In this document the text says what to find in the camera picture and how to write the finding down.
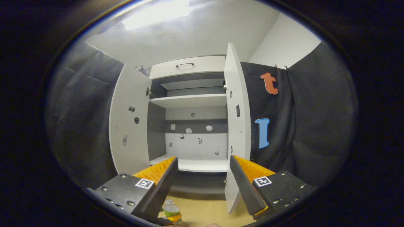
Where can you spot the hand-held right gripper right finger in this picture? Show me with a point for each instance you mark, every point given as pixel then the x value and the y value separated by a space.
pixel 244 189

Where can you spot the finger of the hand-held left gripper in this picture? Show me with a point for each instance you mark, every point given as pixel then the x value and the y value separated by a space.
pixel 173 218

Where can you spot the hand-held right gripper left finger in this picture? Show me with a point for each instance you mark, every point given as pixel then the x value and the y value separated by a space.
pixel 164 189

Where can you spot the green label plastic bottle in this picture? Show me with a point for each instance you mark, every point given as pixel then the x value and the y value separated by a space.
pixel 170 208

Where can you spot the white cabinet shelf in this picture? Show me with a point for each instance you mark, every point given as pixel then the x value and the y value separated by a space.
pixel 189 101

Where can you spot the metal door hinge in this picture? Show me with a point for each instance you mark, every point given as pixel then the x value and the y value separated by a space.
pixel 148 92
pixel 225 85

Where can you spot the white cabinet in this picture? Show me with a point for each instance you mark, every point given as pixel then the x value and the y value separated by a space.
pixel 189 85

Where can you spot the black backdrop cloth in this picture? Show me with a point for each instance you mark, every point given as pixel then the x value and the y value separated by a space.
pixel 82 126

